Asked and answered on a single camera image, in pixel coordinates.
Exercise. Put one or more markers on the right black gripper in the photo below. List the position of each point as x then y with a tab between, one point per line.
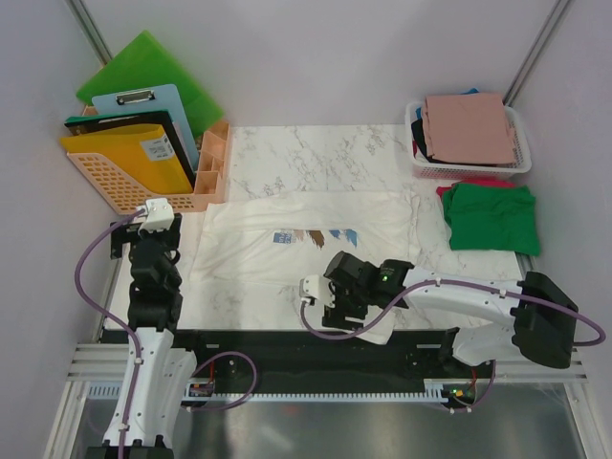
335	317

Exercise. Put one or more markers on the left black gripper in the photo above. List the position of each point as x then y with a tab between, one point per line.
129	233

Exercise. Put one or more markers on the white printed t shirt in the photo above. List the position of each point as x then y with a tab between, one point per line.
252	254

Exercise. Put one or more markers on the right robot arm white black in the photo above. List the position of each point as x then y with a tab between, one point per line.
532	318

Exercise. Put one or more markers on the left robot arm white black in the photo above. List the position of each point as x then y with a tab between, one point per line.
157	372

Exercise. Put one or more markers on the orange mesh file holder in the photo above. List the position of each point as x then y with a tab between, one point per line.
120	190

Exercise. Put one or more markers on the peach compartment organizer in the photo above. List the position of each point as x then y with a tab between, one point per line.
213	170

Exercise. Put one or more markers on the yellow folder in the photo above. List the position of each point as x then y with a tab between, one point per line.
143	151

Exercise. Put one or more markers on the light blue clipboard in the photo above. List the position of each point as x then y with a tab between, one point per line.
164	97

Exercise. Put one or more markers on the red t shirt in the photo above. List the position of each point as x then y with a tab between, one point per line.
441	190

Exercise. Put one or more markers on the black folder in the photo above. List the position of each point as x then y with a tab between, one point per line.
89	124

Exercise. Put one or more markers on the green t shirt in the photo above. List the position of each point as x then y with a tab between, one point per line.
491	219

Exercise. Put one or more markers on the green plastic board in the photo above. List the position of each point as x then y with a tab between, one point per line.
144	63

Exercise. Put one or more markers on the black garment in basket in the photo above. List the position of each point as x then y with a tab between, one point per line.
418	135

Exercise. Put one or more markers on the white laundry basket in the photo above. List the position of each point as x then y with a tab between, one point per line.
422	168

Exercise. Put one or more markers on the pink folded t shirt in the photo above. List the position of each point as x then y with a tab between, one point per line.
467	129

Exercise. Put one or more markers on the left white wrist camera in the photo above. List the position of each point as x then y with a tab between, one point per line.
158	215

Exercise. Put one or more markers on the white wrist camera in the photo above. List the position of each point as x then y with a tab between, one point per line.
158	215
316	288

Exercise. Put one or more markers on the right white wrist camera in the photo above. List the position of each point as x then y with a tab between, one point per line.
316	288

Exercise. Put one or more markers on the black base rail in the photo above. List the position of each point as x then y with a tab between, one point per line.
284	363

